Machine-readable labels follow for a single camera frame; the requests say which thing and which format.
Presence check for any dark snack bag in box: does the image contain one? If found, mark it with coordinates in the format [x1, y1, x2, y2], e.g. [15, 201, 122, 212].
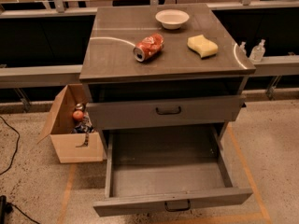
[72, 113, 93, 133]

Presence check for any yellow sponge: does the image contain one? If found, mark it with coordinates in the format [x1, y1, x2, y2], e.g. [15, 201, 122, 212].
[187, 35, 218, 58]

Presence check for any grey middle drawer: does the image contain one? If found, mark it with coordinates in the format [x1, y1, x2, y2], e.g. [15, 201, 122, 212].
[87, 95, 245, 130]

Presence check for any crushed red soda can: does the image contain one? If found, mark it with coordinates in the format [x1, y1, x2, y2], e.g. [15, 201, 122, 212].
[133, 33, 164, 63]

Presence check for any cardboard box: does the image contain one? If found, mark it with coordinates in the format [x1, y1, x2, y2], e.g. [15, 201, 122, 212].
[38, 84, 106, 163]

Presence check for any black device on floor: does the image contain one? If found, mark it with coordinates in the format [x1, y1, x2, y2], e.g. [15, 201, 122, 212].
[0, 195, 12, 224]

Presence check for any grey drawer cabinet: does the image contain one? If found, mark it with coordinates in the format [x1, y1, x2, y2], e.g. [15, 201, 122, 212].
[79, 4, 255, 150]

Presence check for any red apple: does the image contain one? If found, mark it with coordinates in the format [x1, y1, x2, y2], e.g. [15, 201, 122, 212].
[72, 110, 84, 121]

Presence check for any white bowl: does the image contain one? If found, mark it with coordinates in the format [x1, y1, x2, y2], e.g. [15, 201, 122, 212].
[155, 9, 190, 30]

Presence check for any clear sanitizer bottle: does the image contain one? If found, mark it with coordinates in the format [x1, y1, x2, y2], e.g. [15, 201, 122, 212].
[249, 39, 265, 62]

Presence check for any open grey bottom drawer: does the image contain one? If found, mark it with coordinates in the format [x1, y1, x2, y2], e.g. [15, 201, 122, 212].
[93, 124, 252, 217]

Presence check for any small clear bottle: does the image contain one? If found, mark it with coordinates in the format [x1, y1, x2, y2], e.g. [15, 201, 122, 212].
[239, 41, 247, 54]

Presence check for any black floor cable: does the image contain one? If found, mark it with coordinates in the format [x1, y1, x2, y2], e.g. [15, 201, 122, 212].
[0, 115, 21, 176]

